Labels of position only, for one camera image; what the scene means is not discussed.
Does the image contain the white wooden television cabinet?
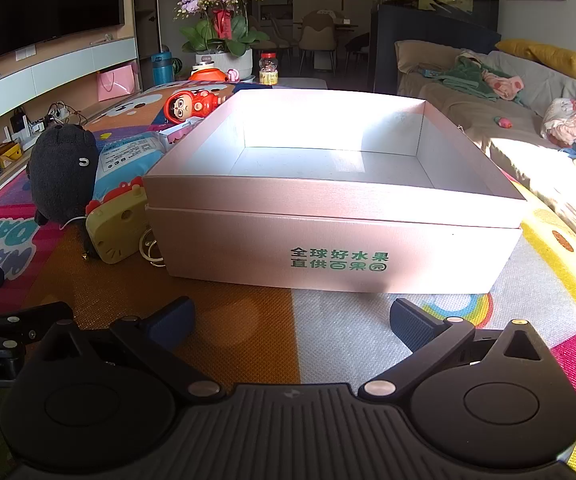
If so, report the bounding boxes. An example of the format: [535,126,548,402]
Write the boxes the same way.
[0,25,141,216]

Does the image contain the grey sofa with cushions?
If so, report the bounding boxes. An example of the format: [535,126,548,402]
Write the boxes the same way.
[370,2,503,95]

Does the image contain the red doll figure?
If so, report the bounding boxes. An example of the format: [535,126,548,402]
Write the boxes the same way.
[163,87,229,126]

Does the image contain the pink orchid in white pot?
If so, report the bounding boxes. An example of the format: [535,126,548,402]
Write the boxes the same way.
[175,0,271,81]

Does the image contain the yellow-green toy with red trim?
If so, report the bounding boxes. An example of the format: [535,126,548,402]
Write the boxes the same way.
[84,177,149,265]

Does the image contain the black chair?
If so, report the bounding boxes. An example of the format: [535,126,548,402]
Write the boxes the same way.
[343,32,371,73]

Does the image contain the black plush toy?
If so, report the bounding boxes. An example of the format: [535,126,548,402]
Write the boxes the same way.
[26,122,101,226]

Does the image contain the yellow cushion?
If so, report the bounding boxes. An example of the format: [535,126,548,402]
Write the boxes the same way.
[495,39,576,81]

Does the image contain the green clothing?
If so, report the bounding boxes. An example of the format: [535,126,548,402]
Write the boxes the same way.
[440,55,501,101]

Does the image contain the black television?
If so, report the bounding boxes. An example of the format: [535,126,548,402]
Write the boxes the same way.
[0,0,123,73]

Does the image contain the small yellow shelf toy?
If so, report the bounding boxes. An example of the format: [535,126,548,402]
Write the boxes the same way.
[0,142,22,168]

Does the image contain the colourful printed mat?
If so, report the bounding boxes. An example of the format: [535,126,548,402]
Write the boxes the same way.
[0,82,576,480]

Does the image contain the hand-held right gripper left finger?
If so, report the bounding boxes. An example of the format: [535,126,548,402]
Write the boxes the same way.
[28,296,223,403]

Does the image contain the pink clothing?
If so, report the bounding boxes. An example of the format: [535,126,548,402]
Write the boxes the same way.
[483,71,525,101]

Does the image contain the beige dining chair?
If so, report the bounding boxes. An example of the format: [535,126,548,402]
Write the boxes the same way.
[300,12,341,73]

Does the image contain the pink gift bag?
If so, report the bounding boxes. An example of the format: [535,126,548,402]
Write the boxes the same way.
[96,64,134,103]

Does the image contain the white ottoman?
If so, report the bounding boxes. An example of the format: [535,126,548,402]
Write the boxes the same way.
[278,76,329,92]

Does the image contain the blue water bottle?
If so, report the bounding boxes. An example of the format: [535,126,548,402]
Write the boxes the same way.
[151,51,175,86]

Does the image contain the white power strip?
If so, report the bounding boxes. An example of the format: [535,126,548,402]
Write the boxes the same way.
[25,114,68,133]

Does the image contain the small white pink box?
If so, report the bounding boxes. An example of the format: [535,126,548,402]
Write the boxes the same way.
[158,117,209,153]

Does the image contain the blue wet wipes packet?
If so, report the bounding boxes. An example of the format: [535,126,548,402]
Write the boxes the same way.
[92,130,176,201]

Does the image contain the pink cardboard box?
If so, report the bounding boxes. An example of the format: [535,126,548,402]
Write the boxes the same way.
[142,89,526,295]

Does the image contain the metal key rings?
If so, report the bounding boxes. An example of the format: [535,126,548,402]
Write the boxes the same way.
[138,227,169,268]

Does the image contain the clear jar with red lid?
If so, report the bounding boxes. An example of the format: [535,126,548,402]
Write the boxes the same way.
[259,51,279,86]

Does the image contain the beige cushion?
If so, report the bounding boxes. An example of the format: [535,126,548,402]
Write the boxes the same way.
[395,40,474,73]

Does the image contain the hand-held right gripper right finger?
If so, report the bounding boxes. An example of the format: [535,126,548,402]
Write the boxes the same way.
[358,297,554,403]

